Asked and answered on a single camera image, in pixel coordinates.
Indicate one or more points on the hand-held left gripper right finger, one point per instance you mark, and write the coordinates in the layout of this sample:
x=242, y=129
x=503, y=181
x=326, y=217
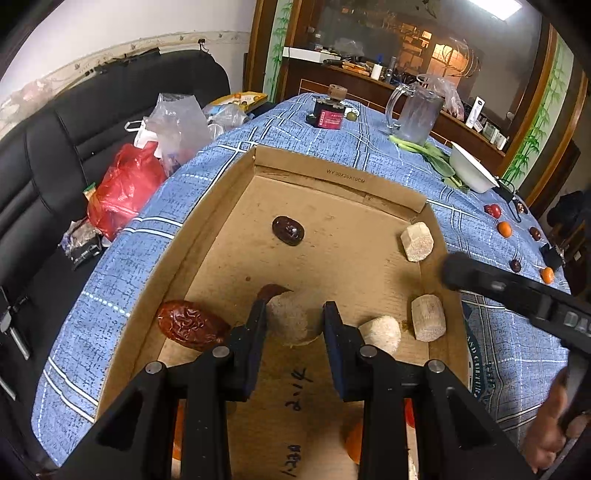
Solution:
x=334, y=350

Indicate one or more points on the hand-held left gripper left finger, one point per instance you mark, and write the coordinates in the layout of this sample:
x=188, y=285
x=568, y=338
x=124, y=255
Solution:
x=251, y=350

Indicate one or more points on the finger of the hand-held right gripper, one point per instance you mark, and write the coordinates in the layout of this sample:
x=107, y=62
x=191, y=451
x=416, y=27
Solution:
x=471, y=272

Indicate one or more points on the beige sugarcane piece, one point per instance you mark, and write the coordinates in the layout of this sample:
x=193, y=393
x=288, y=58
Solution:
x=381, y=334
x=415, y=241
x=428, y=317
x=293, y=318

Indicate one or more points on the large wrinkled red date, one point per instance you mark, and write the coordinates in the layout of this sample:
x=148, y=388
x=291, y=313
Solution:
x=189, y=323

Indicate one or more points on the small orange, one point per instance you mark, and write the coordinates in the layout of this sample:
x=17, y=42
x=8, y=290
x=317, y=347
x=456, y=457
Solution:
x=353, y=443
x=178, y=434
x=504, y=229
x=547, y=275

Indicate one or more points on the shallow cardboard box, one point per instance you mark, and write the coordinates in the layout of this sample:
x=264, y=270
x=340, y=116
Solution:
x=323, y=230

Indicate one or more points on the person's right hand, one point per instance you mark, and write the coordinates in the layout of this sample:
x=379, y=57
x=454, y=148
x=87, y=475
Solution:
x=542, y=434

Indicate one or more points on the red cherry tomato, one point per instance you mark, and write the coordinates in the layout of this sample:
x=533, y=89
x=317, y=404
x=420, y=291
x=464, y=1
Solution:
x=492, y=211

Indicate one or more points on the white bowl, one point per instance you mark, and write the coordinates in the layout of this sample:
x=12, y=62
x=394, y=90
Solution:
x=471, y=168

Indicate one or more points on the dark jacket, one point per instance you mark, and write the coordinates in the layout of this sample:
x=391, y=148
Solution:
x=570, y=214

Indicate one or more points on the green leafy vegetable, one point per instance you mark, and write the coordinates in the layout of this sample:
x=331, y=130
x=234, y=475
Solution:
x=431, y=154

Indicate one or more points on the tall white carton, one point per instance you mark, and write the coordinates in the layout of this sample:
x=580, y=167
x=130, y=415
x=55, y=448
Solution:
x=475, y=112

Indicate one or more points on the glass pitcher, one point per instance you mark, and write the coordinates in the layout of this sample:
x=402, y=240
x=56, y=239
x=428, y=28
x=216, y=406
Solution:
x=418, y=115

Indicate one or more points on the crumpled translucent plastic bag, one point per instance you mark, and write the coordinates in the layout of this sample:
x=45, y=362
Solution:
x=445, y=92

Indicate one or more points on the small green fruit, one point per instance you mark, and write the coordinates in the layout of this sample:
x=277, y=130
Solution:
x=352, y=116

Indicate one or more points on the dark foil snack packet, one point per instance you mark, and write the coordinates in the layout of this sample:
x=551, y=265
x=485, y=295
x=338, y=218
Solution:
x=83, y=244

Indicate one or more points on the dark bottle with pink label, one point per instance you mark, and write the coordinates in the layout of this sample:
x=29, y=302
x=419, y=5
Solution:
x=328, y=119

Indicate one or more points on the red plastic bag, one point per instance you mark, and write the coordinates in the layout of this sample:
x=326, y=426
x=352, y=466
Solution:
x=122, y=184

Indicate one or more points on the wooden sideboard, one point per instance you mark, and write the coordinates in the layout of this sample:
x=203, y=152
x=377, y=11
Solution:
x=364, y=90

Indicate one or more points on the small white cup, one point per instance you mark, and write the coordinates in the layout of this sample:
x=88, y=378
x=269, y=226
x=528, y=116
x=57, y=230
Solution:
x=377, y=72

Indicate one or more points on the brown wooden spool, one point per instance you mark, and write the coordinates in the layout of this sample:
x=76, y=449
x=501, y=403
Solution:
x=337, y=91

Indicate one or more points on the green orange snack packet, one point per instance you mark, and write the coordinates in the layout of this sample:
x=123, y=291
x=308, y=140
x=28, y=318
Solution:
x=90, y=191

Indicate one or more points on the clear plastic bag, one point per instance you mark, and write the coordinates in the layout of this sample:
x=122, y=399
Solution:
x=178, y=124

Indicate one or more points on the white plastic bag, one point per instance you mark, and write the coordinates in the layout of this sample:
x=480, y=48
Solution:
x=143, y=136

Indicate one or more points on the yellow snack package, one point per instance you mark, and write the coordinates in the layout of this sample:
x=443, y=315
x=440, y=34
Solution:
x=240, y=98

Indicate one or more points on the flat white box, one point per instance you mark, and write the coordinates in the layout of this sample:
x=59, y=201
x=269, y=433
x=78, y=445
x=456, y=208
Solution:
x=309, y=54

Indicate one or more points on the black leather sofa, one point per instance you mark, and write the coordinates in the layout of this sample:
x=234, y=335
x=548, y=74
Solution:
x=69, y=115

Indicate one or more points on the wooden frame with bamboo panels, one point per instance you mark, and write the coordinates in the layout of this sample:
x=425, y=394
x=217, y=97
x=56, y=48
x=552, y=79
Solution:
x=549, y=106

